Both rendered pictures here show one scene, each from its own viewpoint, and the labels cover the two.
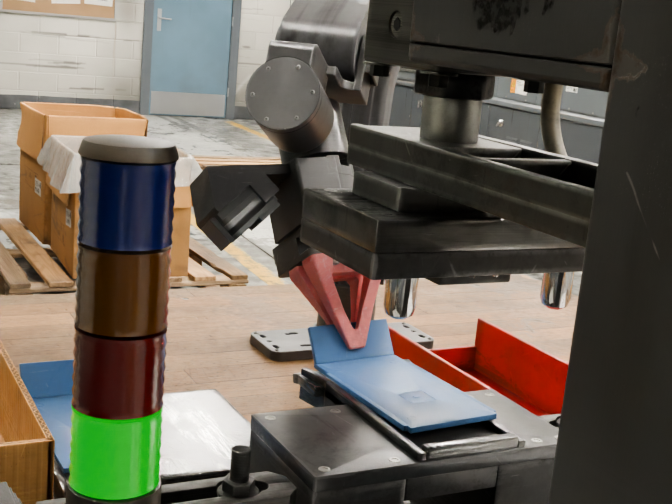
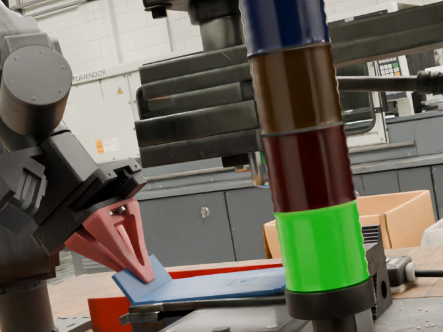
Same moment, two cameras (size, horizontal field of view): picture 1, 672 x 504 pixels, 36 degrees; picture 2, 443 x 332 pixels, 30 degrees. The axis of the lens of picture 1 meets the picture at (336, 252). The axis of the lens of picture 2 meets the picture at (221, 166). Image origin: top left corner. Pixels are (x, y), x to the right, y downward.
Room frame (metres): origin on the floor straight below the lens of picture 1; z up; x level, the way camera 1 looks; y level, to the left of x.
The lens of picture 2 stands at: (0.12, 0.33, 1.13)
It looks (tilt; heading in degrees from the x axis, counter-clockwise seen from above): 3 degrees down; 325
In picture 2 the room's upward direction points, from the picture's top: 10 degrees counter-clockwise
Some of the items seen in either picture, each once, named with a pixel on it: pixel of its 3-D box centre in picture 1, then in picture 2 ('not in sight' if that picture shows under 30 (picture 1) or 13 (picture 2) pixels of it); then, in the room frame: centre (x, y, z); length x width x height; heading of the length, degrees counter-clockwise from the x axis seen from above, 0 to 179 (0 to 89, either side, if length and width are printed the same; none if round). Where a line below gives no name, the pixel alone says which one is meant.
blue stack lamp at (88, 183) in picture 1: (127, 199); (283, 12); (0.40, 0.09, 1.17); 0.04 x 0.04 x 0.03
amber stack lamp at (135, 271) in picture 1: (123, 283); (296, 90); (0.40, 0.09, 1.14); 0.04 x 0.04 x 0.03
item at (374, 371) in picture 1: (396, 369); (209, 272); (0.71, -0.05, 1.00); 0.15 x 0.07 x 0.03; 29
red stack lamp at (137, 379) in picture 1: (119, 364); (308, 167); (0.40, 0.09, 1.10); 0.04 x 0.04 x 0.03
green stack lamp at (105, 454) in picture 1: (116, 442); (321, 244); (0.40, 0.09, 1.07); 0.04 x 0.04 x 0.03
